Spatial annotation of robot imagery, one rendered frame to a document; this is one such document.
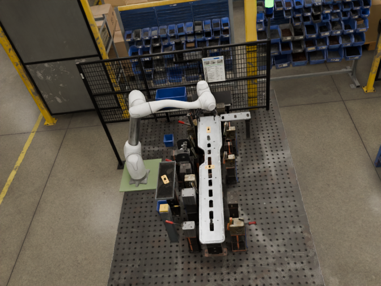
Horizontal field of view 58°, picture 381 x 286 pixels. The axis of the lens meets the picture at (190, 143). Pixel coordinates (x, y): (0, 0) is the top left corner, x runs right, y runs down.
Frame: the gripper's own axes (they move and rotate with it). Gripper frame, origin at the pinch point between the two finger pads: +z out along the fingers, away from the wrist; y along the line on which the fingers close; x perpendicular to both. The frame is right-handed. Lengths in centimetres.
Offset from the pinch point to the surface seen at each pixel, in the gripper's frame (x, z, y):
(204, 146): -20.8, 13.7, -3.6
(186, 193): -81, 3, -17
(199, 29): 177, 1, -7
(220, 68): 55, -17, 17
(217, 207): -88, 14, 5
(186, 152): -44.8, -4.5, -17.1
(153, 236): -92, 44, -51
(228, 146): -21.3, 15.8, 17.3
